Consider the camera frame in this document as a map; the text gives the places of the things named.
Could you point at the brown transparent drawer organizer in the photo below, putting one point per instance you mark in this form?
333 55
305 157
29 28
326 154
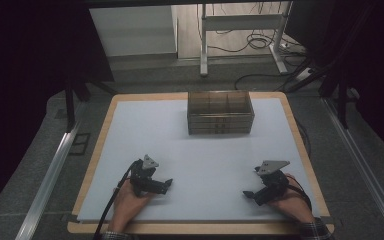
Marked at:
220 115

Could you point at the black metal stand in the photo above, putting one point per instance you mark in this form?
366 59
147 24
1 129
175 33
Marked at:
342 100
69 106

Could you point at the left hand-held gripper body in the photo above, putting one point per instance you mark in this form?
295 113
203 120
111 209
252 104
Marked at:
145 176

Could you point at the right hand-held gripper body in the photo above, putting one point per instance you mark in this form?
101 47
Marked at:
273 186

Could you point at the aluminium floor rail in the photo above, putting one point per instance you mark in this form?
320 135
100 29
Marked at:
363 166
46 180

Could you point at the white metal desk frame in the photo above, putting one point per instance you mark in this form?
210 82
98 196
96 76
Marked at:
240 22

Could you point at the white cabinet panel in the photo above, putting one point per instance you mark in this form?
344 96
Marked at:
131 30

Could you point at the white power strip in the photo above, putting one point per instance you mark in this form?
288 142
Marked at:
303 74

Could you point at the person's left hand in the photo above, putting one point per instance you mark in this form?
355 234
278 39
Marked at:
126 206

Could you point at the white table mat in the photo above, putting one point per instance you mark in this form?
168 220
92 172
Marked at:
206 160

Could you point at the person's right hand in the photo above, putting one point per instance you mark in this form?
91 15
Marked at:
293 203

